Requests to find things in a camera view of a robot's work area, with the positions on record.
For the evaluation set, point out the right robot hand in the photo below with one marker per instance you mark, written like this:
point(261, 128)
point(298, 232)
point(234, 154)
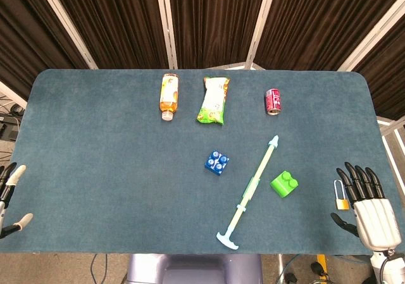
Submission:
point(375, 220)

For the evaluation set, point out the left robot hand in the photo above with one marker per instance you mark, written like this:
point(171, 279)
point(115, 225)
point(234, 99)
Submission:
point(19, 174)

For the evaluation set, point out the green toy building block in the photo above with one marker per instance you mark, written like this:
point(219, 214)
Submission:
point(284, 184)

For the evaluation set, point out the brass padlock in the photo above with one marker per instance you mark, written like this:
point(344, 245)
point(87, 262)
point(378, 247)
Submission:
point(342, 203)

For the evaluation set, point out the light blue toy pump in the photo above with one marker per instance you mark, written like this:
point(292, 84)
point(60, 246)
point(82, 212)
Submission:
point(253, 186)

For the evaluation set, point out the brown pleated curtain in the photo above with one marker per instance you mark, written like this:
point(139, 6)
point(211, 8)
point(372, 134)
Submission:
point(114, 21)
point(22, 34)
point(319, 21)
point(215, 21)
point(384, 81)

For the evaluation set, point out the red soda can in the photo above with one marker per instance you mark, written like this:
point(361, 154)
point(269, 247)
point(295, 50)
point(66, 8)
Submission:
point(273, 102)

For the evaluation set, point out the blue toy building block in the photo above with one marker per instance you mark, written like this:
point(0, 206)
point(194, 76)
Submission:
point(217, 162)

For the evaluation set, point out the orange drink bottle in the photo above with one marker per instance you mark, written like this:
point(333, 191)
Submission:
point(169, 95)

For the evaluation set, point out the green white snack bag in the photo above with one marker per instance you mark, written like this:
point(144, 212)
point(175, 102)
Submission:
point(212, 102)

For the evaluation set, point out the white partition frame post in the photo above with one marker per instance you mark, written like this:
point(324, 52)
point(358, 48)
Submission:
point(257, 24)
point(11, 95)
point(370, 34)
point(66, 24)
point(167, 24)

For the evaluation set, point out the white partition foot frame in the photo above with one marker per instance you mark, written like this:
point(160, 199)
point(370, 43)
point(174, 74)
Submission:
point(392, 130)

